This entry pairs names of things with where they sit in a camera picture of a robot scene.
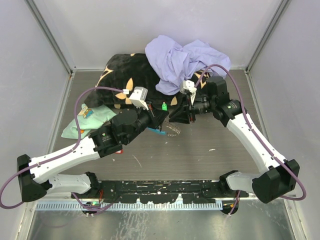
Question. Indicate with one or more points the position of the mint green cartoon cloth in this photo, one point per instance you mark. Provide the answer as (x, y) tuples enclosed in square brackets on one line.
[(89, 119)]

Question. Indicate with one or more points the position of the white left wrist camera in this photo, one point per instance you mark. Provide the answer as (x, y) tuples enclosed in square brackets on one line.
[(138, 97)]

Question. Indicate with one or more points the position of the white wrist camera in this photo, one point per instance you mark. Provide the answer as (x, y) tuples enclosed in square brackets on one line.
[(138, 97), (188, 87)]

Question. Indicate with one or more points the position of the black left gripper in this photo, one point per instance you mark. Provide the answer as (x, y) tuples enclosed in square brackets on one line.
[(156, 117)]

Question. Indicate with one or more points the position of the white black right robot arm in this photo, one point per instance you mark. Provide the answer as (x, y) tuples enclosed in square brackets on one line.
[(276, 175)]

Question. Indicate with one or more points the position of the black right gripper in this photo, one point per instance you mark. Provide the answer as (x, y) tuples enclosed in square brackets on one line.
[(181, 115)]

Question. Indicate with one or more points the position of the black floral pillow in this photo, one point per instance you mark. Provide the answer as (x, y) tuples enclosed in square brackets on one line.
[(127, 71)]

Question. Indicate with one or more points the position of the lavender crumpled cloth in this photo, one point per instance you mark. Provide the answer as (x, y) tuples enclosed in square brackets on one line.
[(174, 63)]

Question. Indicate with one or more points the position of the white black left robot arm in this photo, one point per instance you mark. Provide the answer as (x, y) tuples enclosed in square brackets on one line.
[(39, 176)]

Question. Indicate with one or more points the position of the slotted grey cable duct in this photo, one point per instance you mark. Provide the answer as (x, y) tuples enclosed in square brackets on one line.
[(138, 206)]

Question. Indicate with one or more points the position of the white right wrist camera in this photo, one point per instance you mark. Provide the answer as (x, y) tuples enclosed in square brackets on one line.
[(188, 87)]

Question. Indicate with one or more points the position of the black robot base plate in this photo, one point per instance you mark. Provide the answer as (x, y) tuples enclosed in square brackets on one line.
[(158, 191)]

